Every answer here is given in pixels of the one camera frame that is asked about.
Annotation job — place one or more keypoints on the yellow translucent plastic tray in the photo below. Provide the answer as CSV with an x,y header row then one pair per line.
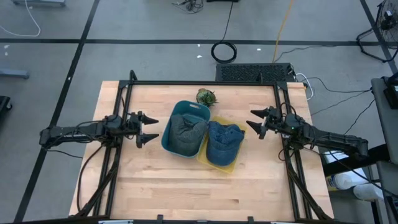
x,y
202,158

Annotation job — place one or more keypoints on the black floor fan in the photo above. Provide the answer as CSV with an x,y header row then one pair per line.
x,y
388,15

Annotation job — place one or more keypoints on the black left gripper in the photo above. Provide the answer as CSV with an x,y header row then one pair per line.
x,y
135,124

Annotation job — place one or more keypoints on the black shelf bar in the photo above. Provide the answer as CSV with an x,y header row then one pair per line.
x,y
373,152

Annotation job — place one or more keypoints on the grey metal table leg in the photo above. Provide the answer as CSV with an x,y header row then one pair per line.
x,y
12,73

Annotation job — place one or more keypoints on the grey desk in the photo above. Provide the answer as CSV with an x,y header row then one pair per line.
x,y
381,109

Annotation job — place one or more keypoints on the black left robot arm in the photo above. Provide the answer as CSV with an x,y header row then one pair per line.
x,y
77,133

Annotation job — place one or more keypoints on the black aluminium table frame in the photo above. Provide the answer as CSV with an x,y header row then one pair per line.
x,y
186,83

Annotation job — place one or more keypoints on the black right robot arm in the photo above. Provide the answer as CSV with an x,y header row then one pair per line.
x,y
329,138

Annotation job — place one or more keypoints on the small green succulent plant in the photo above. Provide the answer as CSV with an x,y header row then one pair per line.
x,y
206,96

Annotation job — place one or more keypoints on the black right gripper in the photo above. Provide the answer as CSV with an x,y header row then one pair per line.
x,y
272,119

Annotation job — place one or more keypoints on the black perforated computer case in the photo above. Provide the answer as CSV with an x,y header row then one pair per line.
x,y
248,73

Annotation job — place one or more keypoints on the white paper roll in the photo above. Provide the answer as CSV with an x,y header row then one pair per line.
x,y
368,192
348,180

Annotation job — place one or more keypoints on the black device on desk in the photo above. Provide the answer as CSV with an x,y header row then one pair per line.
x,y
392,93

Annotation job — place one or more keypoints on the black caster base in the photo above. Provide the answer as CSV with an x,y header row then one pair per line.
x,y
3,104

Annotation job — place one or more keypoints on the blue denim cap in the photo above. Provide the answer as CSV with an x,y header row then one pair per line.
x,y
224,143

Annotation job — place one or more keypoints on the teal plastic bin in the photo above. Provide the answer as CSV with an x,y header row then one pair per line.
x,y
186,107

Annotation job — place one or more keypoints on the white box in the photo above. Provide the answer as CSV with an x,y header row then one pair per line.
x,y
334,157

